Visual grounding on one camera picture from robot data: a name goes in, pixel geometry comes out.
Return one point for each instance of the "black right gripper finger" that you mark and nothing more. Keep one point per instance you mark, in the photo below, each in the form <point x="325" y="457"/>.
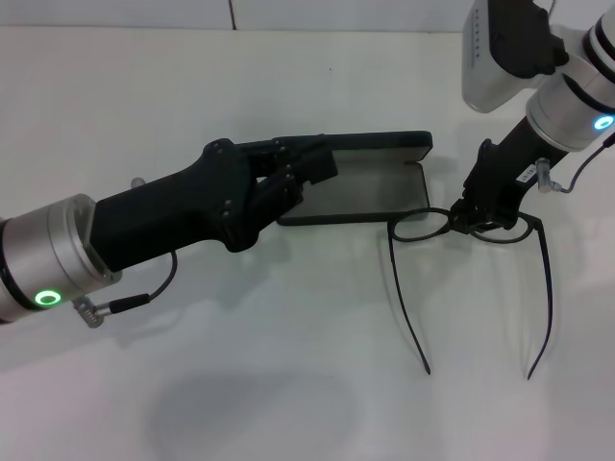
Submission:
<point x="497" y="225"/>
<point x="461" y="216"/>

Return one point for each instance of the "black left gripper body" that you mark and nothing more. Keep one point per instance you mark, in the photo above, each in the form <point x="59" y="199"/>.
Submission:
<point x="182" y="211"/>

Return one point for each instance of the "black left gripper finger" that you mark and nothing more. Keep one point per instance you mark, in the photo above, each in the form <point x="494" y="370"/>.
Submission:
<point x="298" y="144"/>
<point x="312" y="168"/>

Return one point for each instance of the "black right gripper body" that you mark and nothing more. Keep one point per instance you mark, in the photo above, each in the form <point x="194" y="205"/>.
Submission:
<point x="499" y="177"/>

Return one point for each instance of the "black glasses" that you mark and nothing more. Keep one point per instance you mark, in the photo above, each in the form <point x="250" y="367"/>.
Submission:
<point x="540" y="225"/>

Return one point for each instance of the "black glasses case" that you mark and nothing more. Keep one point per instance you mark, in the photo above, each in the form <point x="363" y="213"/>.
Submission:
<point x="375" y="192"/>

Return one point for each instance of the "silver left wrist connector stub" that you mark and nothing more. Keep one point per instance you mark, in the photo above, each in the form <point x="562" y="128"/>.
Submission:
<point x="137" y="182"/>

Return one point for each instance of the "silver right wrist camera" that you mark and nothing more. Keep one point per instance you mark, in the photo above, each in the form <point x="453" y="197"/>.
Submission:
<point x="485" y="57"/>

